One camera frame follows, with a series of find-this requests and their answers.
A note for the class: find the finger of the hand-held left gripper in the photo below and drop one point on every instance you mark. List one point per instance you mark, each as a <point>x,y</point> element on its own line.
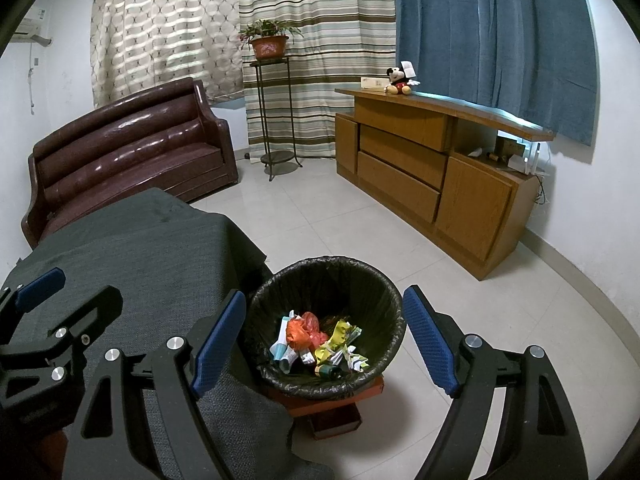
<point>40,282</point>
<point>85,320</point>

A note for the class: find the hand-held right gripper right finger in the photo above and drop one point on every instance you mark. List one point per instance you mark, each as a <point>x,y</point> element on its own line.
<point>430,345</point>

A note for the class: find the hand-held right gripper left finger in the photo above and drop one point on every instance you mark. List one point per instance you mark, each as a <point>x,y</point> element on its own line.
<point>217,345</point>

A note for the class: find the toothpaste tube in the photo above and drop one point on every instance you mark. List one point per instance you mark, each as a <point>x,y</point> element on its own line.
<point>280,347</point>

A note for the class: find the white paper wrapper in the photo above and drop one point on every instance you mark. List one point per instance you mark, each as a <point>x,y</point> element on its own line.
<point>352,358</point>

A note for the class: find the yellow wrapper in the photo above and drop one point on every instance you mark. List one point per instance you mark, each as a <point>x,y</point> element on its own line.
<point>340,335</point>

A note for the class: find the red plastic bag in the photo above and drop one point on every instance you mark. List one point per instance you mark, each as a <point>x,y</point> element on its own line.
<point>312,323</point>

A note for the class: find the green bottle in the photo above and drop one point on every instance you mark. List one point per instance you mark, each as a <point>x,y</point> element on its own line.
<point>331,371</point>

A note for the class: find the black-lined trash bin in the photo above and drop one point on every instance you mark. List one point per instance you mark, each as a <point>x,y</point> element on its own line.
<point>325,285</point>

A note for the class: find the dark grey tablecloth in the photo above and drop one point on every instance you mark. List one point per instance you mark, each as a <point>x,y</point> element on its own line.
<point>165,260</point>

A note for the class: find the red wooden stool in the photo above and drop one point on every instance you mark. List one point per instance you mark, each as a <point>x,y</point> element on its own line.
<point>340,410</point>

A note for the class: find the wooden cabinet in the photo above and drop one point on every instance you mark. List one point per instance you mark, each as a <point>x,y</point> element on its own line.
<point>475,205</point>

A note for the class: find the brown leather sofa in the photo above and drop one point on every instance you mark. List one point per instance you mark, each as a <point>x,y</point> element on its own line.
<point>125,160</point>

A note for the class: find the black metal plant stand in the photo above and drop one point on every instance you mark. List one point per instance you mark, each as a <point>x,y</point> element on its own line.
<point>277,160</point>

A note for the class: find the white router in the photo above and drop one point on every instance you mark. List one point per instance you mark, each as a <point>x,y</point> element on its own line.
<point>522,160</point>

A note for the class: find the small wooden box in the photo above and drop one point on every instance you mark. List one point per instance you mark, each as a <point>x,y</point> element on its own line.
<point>506,150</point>

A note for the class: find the white air conditioner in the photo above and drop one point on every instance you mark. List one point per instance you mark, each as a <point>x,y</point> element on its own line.
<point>32,27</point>

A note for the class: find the mouse plush toy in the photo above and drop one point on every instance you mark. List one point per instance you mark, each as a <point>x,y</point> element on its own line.
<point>398,80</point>

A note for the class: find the tissue box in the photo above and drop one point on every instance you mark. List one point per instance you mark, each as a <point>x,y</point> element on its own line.
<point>374,84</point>

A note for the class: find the beige patterned curtain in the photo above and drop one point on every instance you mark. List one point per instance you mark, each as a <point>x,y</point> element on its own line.
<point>160,25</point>

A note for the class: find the potted plant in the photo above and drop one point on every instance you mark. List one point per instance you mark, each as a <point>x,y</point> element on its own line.
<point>270,45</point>

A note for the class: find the blue curtain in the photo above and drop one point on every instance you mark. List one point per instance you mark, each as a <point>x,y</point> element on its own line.
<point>490,35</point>

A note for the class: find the striped curtain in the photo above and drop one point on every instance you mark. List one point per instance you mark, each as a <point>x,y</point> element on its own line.
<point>320,35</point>

